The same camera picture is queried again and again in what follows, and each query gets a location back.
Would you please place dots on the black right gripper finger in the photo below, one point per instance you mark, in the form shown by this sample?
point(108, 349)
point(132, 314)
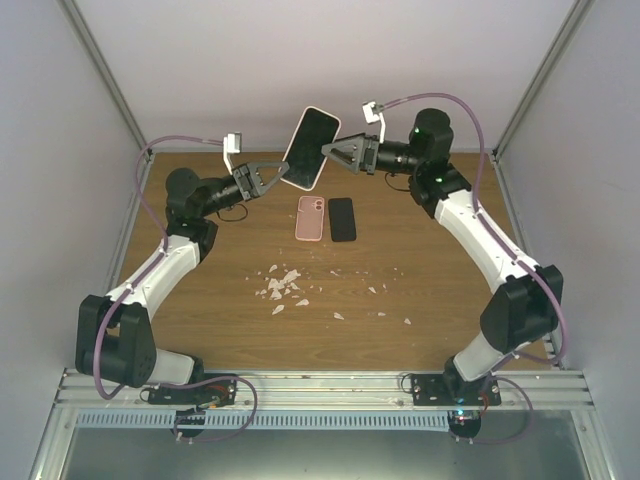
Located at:
point(350, 161)
point(346, 145)

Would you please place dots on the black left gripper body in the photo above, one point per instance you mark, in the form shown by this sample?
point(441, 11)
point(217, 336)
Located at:
point(245, 183)

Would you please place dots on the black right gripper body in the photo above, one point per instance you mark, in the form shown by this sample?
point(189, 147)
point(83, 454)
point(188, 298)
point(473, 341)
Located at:
point(369, 163)

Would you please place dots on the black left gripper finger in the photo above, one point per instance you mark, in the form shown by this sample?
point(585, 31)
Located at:
point(268, 167)
point(260, 187)

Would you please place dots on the black phone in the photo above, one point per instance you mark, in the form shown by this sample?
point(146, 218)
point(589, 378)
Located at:
point(303, 155)
point(342, 220)

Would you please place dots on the pink phone case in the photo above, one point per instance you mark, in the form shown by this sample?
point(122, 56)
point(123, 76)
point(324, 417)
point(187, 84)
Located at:
point(310, 219)

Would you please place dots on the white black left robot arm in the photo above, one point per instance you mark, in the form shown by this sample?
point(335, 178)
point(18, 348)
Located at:
point(115, 342)

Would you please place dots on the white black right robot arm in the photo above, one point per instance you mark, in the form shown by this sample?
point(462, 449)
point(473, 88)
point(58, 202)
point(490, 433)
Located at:
point(525, 302)

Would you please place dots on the white paper scrap pile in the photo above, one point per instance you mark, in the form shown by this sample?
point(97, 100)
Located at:
point(282, 289)

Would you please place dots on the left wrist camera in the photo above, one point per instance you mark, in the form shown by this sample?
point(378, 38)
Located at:
point(232, 145)

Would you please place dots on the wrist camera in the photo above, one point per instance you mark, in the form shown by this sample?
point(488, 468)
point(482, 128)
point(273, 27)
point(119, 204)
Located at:
point(232, 145)
point(373, 114)

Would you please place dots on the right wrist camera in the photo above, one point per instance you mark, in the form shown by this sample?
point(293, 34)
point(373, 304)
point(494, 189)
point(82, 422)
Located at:
point(373, 114)

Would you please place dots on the front aluminium rail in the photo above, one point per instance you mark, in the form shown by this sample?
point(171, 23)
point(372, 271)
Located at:
point(354, 390)

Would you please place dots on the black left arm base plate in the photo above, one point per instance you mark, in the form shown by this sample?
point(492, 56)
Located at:
point(217, 390)

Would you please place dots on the grey slotted cable duct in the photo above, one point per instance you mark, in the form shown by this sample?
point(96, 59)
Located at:
point(268, 420)

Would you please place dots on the left rear aluminium frame post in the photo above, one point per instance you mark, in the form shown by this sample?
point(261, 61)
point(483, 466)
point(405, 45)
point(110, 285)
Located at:
point(89, 43)

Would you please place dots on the aluminium frame post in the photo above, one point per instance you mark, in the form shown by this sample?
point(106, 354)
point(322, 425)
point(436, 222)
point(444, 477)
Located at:
point(559, 44)
point(89, 43)

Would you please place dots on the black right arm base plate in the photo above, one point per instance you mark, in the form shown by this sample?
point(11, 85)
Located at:
point(431, 389)

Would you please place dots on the right rear aluminium frame post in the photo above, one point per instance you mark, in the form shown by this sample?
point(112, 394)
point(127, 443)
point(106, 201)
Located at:
point(559, 44)

